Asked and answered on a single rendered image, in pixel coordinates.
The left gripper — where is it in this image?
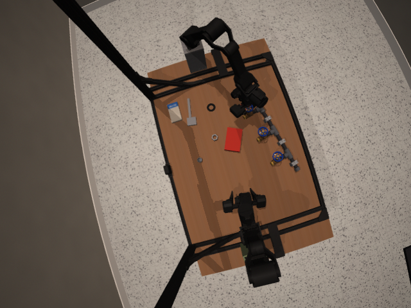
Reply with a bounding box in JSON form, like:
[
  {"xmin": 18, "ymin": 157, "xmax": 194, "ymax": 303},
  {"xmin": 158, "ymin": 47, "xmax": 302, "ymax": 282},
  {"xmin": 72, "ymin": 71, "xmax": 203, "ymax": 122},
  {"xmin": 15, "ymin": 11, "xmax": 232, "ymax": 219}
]
[{"xmin": 230, "ymin": 88, "xmax": 266, "ymax": 118}]

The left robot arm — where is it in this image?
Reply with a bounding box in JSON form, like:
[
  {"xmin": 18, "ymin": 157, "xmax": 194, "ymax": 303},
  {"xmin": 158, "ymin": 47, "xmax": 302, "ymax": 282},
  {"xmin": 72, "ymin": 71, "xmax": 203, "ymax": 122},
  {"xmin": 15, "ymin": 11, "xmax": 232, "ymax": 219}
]
[{"xmin": 179, "ymin": 17, "xmax": 268, "ymax": 108}]

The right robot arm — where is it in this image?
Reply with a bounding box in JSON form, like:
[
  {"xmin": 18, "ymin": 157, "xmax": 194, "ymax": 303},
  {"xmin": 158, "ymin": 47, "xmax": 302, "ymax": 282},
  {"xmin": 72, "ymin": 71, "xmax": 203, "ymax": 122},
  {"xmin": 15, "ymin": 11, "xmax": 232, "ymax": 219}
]
[{"xmin": 234, "ymin": 192, "xmax": 281, "ymax": 287}]

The beige flat box with blue label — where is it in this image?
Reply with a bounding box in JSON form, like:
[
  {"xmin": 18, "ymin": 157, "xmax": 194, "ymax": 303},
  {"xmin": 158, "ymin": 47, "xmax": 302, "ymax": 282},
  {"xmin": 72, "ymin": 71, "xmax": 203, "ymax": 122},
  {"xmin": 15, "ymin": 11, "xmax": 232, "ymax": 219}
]
[{"xmin": 167, "ymin": 102, "xmax": 182, "ymax": 123}]

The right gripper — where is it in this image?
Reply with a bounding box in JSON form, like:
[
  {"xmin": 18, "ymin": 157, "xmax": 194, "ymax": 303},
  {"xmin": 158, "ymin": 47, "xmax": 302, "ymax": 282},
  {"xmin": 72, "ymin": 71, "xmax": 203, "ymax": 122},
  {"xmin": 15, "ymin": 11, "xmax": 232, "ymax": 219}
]
[{"xmin": 222, "ymin": 188, "xmax": 266, "ymax": 213}]

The red rectangular block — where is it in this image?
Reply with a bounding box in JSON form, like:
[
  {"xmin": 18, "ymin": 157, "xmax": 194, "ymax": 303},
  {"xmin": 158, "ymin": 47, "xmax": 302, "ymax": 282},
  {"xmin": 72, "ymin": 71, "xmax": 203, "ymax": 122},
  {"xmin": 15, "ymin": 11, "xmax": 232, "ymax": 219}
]
[{"xmin": 224, "ymin": 127, "xmax": 243, "ymax": 152}]

